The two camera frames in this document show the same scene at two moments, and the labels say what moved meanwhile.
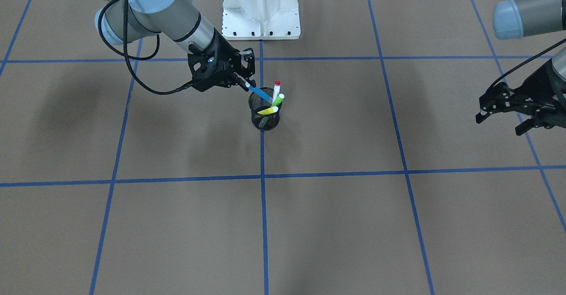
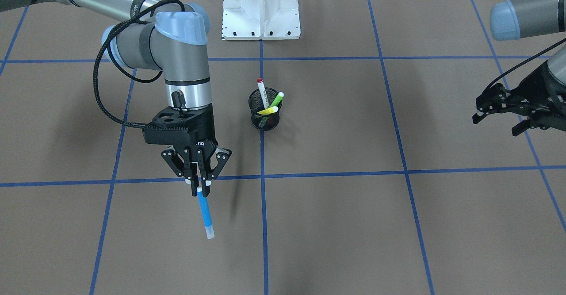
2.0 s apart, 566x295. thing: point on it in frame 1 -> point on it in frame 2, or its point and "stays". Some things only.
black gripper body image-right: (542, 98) stays
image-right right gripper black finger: (536, 120) stays
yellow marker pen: (270, 110) stays
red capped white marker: (277, 90) -> (263, 93)
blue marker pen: (259, 92) -> (208, 227)
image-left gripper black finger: (234, 80) -> (204, 179)
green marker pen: (278, 100) stays
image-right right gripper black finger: (498, 99) stays
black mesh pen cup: (266, 122) stays
